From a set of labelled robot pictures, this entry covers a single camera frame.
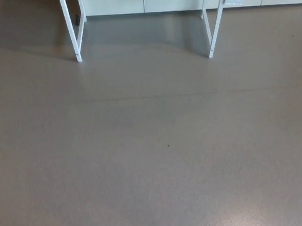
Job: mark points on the white cabinet row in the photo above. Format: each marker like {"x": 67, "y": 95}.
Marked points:
{"x": 161, "y": 1}

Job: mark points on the white metal desk leg frame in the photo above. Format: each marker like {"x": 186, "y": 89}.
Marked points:
{"x": 73, "y": 37}
{"x": 214, "y": 32}

